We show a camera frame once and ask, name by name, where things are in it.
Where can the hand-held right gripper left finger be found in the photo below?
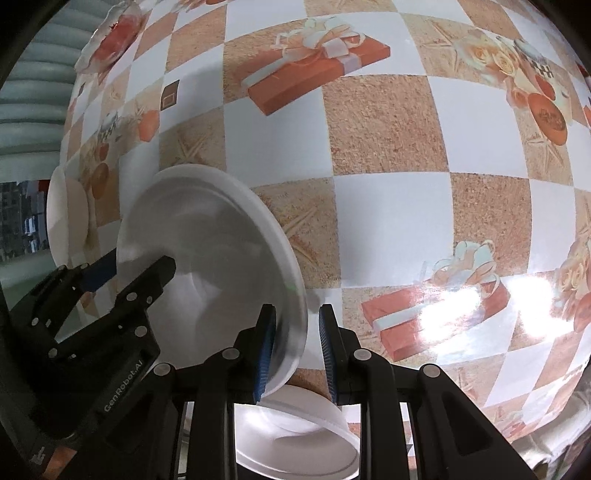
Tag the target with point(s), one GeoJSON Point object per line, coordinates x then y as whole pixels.
{"type": "Point", "coordinates": [265, 355]}

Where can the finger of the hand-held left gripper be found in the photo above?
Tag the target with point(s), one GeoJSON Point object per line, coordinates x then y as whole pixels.
{"type": "Point", "coordinates": [99, 272]}
{"type": "Point", "coordinates": [152, 277]}

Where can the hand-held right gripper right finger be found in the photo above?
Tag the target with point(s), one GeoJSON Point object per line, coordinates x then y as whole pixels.
{"type": "Point", "coordinates": [328, 355]}

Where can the large white bowl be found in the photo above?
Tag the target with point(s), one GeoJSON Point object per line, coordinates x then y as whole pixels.
{"type": "Point", "coordinates": [295, 443]}

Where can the white plate left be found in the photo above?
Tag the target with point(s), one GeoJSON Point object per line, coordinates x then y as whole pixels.
{"type": "Point", "coordinates": [62, 217]}

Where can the checkered printed tablecloth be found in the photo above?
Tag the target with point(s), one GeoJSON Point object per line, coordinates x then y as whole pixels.
{"type": "Point", "coordinates": [392, 221]}

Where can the glass bowl with tomatoes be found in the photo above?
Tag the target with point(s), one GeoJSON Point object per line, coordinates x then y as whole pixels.
{"type": "Point", "coordinates": [115, 32]}

